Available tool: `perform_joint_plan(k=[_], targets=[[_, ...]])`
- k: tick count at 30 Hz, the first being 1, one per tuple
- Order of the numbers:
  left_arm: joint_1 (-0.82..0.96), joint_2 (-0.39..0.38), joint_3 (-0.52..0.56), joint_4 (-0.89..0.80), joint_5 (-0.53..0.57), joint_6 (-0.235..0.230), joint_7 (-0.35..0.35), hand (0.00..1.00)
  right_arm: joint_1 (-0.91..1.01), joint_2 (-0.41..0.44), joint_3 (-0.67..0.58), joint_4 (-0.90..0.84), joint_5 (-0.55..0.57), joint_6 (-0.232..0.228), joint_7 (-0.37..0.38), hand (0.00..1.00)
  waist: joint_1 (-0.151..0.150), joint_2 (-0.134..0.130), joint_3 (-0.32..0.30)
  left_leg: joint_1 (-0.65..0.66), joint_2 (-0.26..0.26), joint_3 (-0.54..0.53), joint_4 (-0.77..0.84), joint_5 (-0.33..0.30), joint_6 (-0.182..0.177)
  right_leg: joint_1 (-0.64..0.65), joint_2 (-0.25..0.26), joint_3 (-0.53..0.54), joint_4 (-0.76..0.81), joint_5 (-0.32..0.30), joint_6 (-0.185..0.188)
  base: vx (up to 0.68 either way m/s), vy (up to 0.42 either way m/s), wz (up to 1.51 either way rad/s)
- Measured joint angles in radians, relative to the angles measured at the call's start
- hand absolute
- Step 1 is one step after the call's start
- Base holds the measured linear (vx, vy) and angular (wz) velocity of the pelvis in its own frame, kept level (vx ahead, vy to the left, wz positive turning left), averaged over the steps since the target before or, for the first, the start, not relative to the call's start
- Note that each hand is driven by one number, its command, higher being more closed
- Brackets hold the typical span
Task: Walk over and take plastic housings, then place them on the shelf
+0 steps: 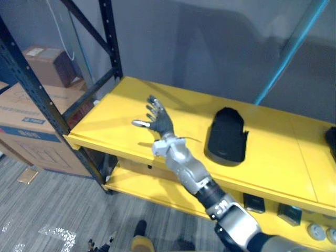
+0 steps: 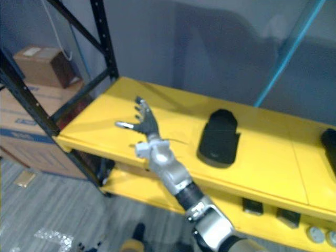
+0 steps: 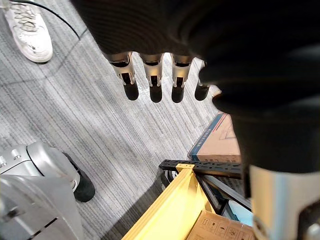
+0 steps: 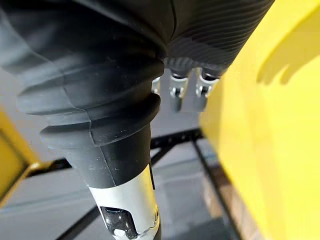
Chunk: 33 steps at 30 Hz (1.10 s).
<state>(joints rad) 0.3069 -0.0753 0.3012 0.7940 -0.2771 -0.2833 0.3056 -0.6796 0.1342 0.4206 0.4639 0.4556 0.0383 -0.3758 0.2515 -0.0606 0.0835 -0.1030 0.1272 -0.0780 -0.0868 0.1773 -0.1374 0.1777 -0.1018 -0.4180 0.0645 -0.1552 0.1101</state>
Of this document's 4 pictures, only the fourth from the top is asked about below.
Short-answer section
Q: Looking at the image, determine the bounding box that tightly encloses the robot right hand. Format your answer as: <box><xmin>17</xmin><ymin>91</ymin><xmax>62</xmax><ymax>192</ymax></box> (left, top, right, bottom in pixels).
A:
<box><xmin>0</xmin><ymin>0</ymin><xmax>276</xmax><ymax>240</ymax></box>

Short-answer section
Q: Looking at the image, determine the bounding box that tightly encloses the black metal frame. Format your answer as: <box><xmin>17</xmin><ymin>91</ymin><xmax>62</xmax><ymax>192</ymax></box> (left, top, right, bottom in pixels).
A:
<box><xmin>24</xmin><ymin>127</ymin><xmax>241</xmax><ymax>240</ymax></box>

